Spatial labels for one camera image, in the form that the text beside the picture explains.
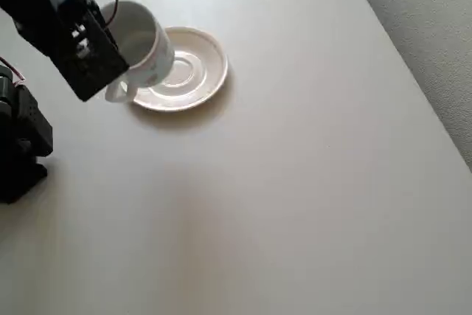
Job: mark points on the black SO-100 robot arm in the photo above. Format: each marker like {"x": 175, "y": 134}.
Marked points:
{"x": 22, "y": 5}

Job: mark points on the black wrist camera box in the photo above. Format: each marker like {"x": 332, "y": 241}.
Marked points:
{"x": 92, "y": 64}

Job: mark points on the white ceramic mug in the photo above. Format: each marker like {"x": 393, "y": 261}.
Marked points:
{"x": 147, "y": 38}

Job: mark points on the cream porcelain saucer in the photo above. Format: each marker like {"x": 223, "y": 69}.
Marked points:
{"x": 201, "y": 71}

